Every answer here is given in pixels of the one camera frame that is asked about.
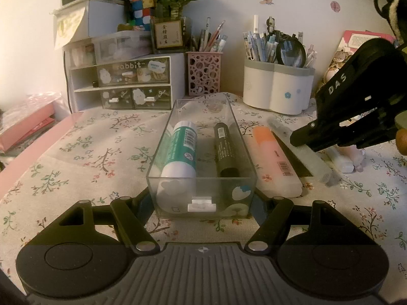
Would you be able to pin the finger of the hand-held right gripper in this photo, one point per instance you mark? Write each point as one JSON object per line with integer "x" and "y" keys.
{"x": 307, "y": 138}

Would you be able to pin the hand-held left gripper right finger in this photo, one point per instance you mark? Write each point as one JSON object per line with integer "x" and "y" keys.
{"x": 258, "y": 206}

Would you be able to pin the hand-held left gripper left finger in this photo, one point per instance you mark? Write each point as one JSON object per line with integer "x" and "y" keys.
{"x": 147, "y": 206}

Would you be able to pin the frosted translucent pen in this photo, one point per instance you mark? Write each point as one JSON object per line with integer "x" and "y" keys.
{"x": 321, "y": 166}

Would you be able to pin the clear plastic drawer tray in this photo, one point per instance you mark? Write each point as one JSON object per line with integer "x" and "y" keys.
{"x": 203, "y": 209}

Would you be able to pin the person's right hand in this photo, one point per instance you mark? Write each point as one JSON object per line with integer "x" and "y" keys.
{"x": 402, "y": 142}

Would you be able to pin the floral patterned bag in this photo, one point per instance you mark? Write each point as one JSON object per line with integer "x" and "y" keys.
{"x": 338, "y": 57}

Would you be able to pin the orange highlighter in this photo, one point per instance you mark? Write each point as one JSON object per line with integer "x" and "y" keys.
{"x": 273, "y": 162}

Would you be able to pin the small white eraser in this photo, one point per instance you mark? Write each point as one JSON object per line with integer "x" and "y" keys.
{"x": 342, "y": 162}

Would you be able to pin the small pale figurine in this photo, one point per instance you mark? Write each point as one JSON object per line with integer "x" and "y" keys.
{"x": 358, "y": 159}

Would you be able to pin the white pen holder grey rim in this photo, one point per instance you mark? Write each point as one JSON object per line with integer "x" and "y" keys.
{"x": 273, "y": 89}

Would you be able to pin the black marker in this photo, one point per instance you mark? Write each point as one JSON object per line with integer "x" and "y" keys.
{"x": 226, "y": 152}

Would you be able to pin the green and white glue stick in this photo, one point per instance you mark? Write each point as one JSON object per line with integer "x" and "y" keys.
{"x": 179, "y": 152}

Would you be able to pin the floral tablecloth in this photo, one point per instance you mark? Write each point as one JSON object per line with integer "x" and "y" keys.
{"x": 95, "y": 165}

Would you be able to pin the black magnifying glass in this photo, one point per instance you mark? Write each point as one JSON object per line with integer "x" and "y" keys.
{"x": 291, "y": 52}

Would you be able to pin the black and white plush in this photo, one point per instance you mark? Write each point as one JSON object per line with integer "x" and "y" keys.
{"x": 396, "y": 9}

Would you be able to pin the bunch of pens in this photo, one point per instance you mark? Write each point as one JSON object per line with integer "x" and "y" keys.
{"x": 259, "y": 43}

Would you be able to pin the pink perforated pen holder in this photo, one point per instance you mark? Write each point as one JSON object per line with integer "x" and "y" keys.
{"x": 203, "y": 73}

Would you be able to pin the white desktop drawer organizer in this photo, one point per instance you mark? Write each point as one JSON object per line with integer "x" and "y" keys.
{"x": 127, "y": 82}

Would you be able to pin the bunch of pencils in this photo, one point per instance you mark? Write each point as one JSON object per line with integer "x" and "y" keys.
{"x": 211, "y": 38}

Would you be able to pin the pink flat box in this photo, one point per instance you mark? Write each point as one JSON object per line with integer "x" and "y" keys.
{"x": 22, "y": 127}

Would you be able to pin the clear stacked drawer box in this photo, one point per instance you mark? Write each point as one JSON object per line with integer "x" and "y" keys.
{"x": 122, "y": 46}

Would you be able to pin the glass vase with label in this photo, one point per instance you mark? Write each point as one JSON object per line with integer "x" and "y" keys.
{"x": 168, "y": 35}

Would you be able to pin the white storage box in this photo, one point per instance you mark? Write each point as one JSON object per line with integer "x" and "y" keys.
{"x": 92, "y": 16}

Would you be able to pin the colourful cube tower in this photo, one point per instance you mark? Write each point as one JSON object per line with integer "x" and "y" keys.
{"x": 142, "y": 8}

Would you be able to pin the round pink wall sticker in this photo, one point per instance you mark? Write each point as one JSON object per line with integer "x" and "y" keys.
{"x": 335, "y": 6}

